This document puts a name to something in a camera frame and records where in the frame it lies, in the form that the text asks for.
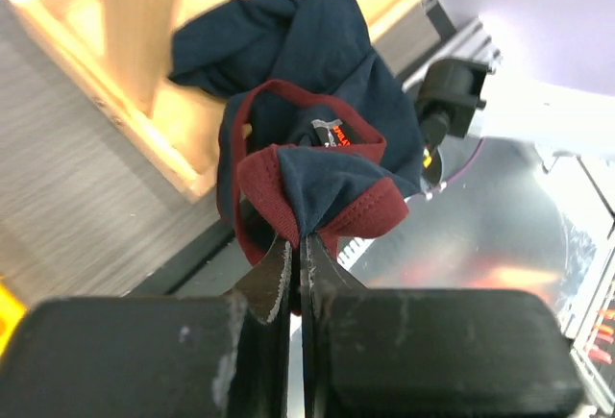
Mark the yellow plastic tray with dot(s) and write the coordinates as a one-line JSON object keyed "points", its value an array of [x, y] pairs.
{"points": [[12, 310]]}

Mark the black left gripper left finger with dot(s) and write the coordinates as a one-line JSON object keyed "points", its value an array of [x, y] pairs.
{"points": [[223, 356]]}

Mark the white slotted cable duct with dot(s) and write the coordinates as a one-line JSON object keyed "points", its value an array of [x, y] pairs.
{"points": [[352, 250]]}

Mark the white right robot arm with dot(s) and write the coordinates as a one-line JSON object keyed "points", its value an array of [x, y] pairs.
{"points": [[460, 97]]}

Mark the navy maroon tank top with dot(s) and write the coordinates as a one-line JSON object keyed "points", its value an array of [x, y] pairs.
{"points": [[317, 136]]}

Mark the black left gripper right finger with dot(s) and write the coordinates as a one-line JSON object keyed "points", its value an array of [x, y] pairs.
{"points": [[445, 352]]}

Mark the wooden clothes rack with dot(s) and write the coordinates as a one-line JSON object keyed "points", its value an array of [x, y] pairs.
{"points": [[118, 53]]}

